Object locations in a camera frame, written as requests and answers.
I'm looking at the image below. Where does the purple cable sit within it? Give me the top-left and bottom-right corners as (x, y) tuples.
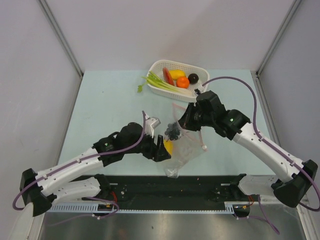
(12, 110), (148, 210)
(201, 76), (320, 211)

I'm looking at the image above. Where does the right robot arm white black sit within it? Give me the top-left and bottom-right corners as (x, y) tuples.
(178, 91), (318, 208)

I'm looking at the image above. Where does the yellow fake bell pepper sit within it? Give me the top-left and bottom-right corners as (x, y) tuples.
(163, 140), (174, 156)

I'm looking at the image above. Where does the yellow fake lemon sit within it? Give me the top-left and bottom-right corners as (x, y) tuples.
(169, 69), (186, 81)

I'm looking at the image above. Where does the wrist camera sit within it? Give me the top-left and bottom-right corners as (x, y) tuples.
(193, 85), (204, 96)
(144, 115), (161, 138)

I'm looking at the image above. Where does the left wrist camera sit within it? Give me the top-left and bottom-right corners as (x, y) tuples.
(144, 115), (161, 138)

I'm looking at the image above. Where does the fake watermelon slice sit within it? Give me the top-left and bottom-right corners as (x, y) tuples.
(162, 67), (175, 86)

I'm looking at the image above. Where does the fake green lettuce leaf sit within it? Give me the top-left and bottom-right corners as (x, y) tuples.
(137, 71), (193, 97)

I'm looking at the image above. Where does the dark purple fake plum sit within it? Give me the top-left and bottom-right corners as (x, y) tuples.
(188, 73), (199, 85)

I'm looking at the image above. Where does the fake black grape bunch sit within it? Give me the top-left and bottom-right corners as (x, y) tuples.
(164, 122), (182, 141)

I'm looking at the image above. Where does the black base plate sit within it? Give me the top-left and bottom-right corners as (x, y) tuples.
(97, 175), (258, 212)

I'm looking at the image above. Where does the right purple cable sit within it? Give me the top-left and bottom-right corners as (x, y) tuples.
(201, 76), (320, 211)

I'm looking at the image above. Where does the clear zip top bag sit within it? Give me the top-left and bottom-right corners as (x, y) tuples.
(162, 103), (208, 178)

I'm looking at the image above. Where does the orange fake orange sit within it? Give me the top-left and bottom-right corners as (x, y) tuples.
(176, 76), (190, 89)

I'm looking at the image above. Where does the white slotted cable duct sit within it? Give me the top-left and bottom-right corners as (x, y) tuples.
(47, 202), (117, 213)

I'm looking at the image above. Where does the white perforated plastic basket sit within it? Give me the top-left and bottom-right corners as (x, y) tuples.
(138, 59), (210, 103)

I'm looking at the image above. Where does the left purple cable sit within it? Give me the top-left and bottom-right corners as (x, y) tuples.
(12, 110), (148, 210)

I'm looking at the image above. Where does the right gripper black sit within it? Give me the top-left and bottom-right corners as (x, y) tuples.
(175, 102), (214, 132)

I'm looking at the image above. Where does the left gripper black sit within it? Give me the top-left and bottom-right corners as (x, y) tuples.
(123, 129), (171, 162)

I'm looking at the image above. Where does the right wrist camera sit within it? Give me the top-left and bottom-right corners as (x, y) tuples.
(193, 85), (204, 96)

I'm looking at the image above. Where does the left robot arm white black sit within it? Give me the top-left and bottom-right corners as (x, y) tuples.
(19, 122), (172, 217)

